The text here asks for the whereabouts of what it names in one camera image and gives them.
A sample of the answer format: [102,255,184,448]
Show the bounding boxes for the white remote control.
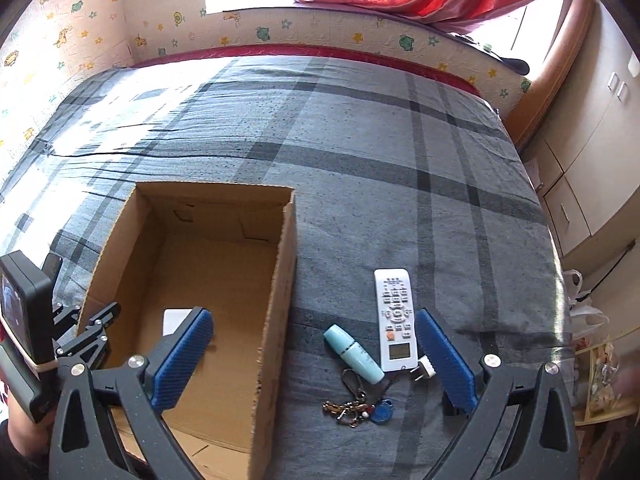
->
[374,268,418,373]

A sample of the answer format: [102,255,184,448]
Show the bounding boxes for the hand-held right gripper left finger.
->
[49,306,216,480]

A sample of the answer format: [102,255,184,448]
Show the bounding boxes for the beige wardrobe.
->
[520,0,640,261]

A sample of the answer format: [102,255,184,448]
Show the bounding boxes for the red quilted mattress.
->
[132,44,478,93]

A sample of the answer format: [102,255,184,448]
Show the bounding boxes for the brown cardboard box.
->
[74,181,298,480]

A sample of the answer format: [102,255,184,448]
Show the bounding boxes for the keychain with blue fob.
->
[322,368,398,428]

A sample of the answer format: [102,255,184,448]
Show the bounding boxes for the wooden shelf with items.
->
[571,327,640,428]

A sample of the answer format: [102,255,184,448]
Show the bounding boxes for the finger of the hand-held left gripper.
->
[56,301,122,368]
[51,301,84,341]

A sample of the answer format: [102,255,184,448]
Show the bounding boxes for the brown wooden headboard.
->
[507,0,596,150]

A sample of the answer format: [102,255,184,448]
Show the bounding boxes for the large white charger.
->
[162,308,192,337]

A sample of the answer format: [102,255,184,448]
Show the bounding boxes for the dark thing on windowsill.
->
[492,55,532,75]

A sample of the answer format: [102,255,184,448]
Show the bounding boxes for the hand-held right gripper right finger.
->
[415,308,581,480]

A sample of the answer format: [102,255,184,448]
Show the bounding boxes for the light blue tube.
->
[323,324,386,385]

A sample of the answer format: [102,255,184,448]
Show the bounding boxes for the white plastic bags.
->
[564,269,612,343]

